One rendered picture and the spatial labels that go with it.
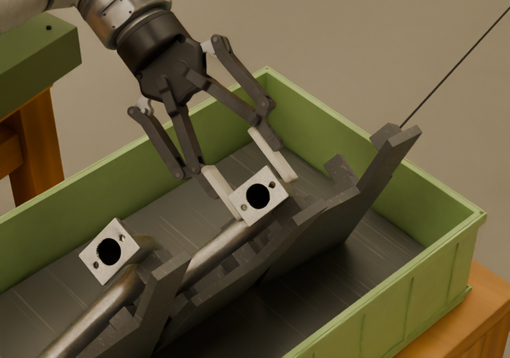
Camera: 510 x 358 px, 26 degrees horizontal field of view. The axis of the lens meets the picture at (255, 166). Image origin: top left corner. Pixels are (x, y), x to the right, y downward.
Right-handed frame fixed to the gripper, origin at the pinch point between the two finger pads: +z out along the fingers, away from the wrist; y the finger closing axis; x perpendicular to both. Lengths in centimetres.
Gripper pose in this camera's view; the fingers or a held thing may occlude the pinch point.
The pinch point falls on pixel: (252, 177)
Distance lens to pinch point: 117.0
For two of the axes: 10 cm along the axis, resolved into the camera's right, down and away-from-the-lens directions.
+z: 5.9, 7.9, -1.6
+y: 7.5, -6.1, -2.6
